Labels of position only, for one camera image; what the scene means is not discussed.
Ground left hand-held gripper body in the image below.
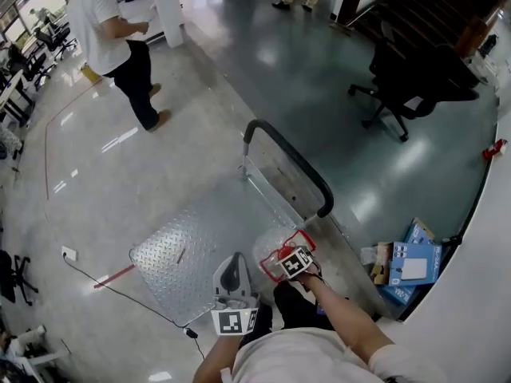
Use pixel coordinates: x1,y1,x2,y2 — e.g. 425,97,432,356
210,292,260,337

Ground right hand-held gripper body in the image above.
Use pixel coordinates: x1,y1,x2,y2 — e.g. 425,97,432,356
278,246,315,281

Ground clear container with red lid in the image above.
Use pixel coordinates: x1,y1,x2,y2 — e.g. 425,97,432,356
252,229,317,283

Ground metal platform trolley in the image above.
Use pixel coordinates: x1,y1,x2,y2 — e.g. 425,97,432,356
129,118,335,329

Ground person's left forearm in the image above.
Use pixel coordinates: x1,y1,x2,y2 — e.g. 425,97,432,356
192,332,249,383

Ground person's right forearm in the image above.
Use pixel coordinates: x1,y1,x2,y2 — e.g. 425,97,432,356
301,272,397,359

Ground person's black trousers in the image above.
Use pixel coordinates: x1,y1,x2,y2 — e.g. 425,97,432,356
237,280,341,334

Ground person's white shirt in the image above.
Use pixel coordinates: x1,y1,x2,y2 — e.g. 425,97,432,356
229,327,406,383

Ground brown cardboard box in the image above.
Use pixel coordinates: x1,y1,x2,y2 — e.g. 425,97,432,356
370,241,391,286

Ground flat blue box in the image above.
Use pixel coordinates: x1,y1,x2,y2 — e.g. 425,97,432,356
378,284,417,305

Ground large blue box white panel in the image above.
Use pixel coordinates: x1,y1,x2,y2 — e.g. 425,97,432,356
387,241,444,286

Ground small blue box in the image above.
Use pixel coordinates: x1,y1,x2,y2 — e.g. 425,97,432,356
403,218,437,245

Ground black stand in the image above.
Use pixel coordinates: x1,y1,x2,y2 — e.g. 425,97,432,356
440,232,465,248

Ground black office chair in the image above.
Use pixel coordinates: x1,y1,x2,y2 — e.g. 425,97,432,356
347,20,481,143
0,249,40,306

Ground red fire extinguisher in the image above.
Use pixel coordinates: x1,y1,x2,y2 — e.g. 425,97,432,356
481,138,509,161

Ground yellow bin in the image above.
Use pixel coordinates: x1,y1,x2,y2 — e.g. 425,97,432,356
81,62,101,84

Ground white table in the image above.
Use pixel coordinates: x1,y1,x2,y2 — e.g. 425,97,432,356
114,0,165,44

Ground black power cable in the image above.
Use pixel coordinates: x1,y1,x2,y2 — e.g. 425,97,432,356
65,253,207,359

